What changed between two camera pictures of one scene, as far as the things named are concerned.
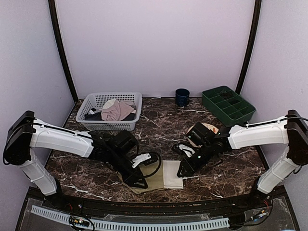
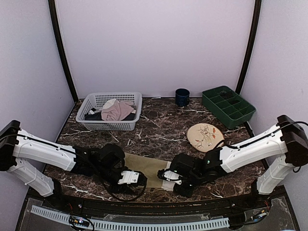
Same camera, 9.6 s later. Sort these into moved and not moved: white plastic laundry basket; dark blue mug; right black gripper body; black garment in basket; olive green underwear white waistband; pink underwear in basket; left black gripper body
Moved: olive green underwear white waistband; right black gripper body; left black gripper body
Not moved: white plastic laundry basket; pink underwear in basket; black garment in basket; dark blue mug
